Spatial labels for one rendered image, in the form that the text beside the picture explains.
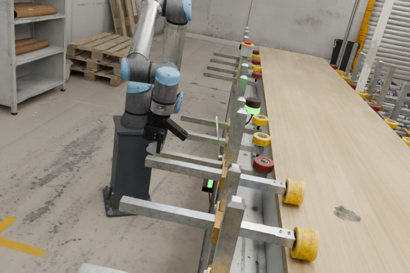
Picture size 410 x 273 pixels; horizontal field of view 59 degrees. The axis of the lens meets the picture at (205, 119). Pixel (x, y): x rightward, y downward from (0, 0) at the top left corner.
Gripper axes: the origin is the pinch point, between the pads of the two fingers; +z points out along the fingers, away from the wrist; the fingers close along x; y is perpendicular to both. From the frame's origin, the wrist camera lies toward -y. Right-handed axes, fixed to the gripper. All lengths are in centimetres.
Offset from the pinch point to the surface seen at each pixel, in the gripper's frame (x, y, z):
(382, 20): -162, -119, -66
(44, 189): -70, 87, 87
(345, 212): 25, -67, -11
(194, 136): -23.7, -10.8, -1.9
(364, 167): -15, -85, -11
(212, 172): 26.0, -22.2, -14.5
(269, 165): 2.3, -43.2, -9.8
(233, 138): 22.2, -26.5, -26.3
